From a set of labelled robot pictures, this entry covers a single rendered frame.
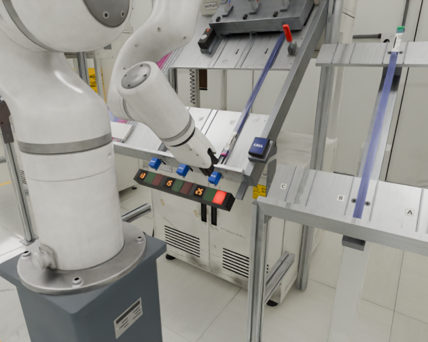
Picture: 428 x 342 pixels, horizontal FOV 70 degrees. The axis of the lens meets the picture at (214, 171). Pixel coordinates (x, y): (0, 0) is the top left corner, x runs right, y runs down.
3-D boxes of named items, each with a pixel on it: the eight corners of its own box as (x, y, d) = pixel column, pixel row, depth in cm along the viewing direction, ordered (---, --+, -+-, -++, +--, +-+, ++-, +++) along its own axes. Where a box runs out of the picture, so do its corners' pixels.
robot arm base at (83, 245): (72, 316, 37) (43, 175, 31) (-8, 266, 47) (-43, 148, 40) (169, 241, 53) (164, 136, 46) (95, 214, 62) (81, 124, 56)
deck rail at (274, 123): (256, 187, 82) (249, 176, 77) (249, 185, 83) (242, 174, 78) (331, 10, 106) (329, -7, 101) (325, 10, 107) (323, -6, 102)
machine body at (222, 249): (278, 316, 126) (291, 176, 105) (155, 258, 163) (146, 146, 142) (323, 243, 177) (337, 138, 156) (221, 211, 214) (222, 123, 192)
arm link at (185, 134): (146, 136, 65) (153, 144, 67) (178, 141, 60) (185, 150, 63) (164, 105, 68) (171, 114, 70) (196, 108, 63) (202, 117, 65)
